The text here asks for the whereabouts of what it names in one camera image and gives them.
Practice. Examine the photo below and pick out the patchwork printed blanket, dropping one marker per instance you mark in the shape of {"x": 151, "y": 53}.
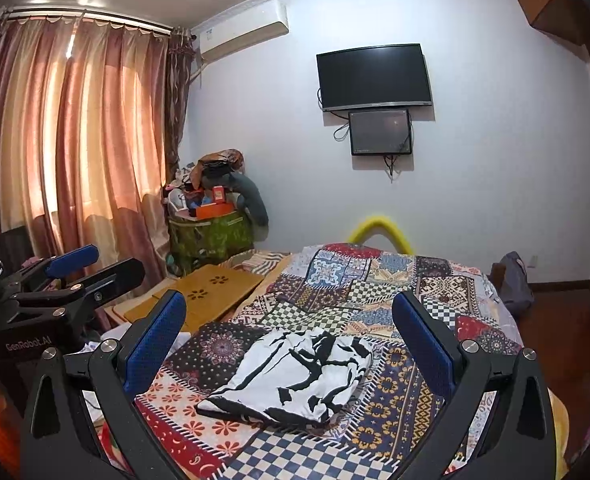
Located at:
{"x": 375, "y": 280}

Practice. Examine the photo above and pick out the yellow foam tube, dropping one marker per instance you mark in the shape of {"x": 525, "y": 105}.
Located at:
{"x": 375, "y": 222}

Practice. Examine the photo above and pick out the white curtain rail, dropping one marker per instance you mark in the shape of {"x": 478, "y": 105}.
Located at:
{"x": 75, "y": 14}

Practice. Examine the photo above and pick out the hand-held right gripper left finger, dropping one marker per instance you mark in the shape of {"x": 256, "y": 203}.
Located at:
{"x": 155, "y": 340}

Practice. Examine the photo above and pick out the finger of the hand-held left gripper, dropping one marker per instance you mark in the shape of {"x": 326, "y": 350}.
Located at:
{"x": 110, "y": 282}
{"x": 72, "y": 262}

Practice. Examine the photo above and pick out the small black wall monitor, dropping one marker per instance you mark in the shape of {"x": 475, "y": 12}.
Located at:
{"x": 380, "y": 132}

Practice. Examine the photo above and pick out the grey backpack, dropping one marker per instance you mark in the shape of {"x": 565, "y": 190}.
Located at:
{"x": 517, "y": 280}

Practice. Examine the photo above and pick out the grey neck pillow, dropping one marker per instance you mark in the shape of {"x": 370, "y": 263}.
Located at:
{"x": 255, "y": 200}

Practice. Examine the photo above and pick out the white air conditioner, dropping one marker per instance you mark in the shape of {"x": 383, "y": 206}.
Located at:
{"x": 245, "y": 27}

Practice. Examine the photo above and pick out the pink curtain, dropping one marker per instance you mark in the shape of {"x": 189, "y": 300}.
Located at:
{"x": 75, "y": 135}

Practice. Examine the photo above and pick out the wooden lap desk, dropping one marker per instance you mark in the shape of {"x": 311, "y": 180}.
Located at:
{"x": 210, "y": 290}

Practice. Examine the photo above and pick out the white wall socket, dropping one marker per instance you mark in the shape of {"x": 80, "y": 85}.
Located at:
{"x": 534, "y": 260}

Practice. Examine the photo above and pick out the black and white patterned garment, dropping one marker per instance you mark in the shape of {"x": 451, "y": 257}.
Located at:
{"x": 285, "y": 380}

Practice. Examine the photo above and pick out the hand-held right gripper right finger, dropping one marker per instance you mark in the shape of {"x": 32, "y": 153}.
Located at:
{"x": 422, "y": 342}

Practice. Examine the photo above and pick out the pile of assorted clutter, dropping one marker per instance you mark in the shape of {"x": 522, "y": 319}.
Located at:
{"x": 210, "y": 170}

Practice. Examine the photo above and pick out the large black wall television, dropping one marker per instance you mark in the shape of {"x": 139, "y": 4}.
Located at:
{"x": 375, "y": 77}

